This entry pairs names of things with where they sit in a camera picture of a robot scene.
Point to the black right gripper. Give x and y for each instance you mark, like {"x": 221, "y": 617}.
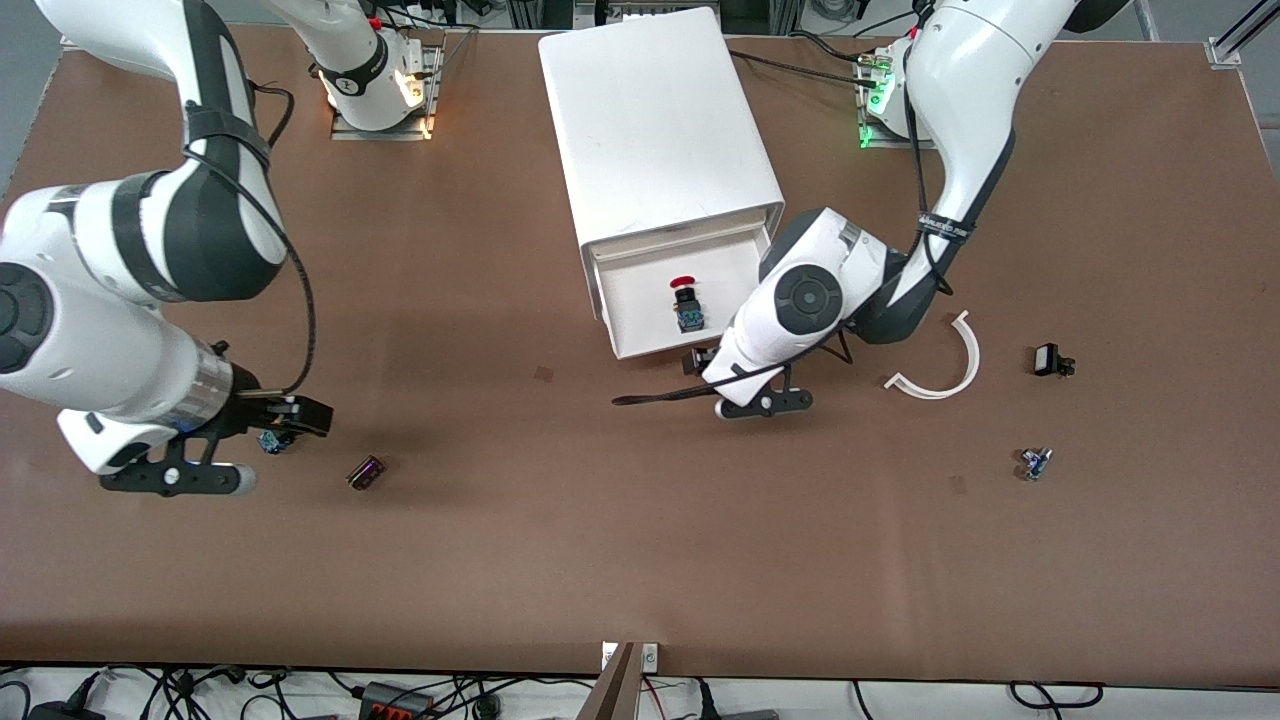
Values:
{"x": 258, "y": 408}

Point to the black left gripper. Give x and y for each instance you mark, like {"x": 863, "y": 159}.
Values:
{"x": 697, "y": 361}

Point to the red push button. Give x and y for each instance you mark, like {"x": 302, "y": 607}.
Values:
{"x": 688, "y": 312}

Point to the white plastic drawer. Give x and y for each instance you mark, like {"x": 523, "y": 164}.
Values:
{"x": 640, "y": 300}

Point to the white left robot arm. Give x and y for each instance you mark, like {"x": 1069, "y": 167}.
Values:
{"x": 960, "y": 60}

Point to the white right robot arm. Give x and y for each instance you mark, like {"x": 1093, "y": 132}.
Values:
{"x": 100, "y": 330}

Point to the green push button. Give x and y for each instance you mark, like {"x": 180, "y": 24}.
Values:
{"x": 272, "y": 443}

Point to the white drawer cabinet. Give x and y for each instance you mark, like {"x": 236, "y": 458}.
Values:
{"x": 650, "y": 120}

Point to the dark purple small block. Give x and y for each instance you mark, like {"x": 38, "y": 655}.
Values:
{"x": 366, "y": 473}

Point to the white curved plastic piece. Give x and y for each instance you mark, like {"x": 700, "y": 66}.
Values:
{"x": 972, "y": 360}

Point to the black power strip red switches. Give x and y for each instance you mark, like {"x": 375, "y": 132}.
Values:
{"x": 395, "y": 705}

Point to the black plug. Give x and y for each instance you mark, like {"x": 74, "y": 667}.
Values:
{"x": 707, "y": 702}

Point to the black small component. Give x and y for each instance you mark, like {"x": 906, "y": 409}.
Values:
{"x": 1047, "y": 359}

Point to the blue small component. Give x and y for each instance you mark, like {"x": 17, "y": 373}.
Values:
{"x": 1034, "y": 464}

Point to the black power adapter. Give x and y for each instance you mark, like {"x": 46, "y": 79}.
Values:
{"x": 65, "y": 712}

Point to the aluminium profile corner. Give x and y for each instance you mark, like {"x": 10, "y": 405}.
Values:
{"x": 1235, "y": 42}

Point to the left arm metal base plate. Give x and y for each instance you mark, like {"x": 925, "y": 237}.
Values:
{"x": 885, "y": 143}

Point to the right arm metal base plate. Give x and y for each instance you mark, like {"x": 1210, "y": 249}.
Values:
{"x": 380, "y": 134}

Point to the small white bracket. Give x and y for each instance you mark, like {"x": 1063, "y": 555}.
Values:
{"x": 650, "y": 656}
{"x": 608, "y": 656}

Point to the wooden post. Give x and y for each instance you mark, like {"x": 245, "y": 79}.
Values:
{"x": 612, "y": 695}

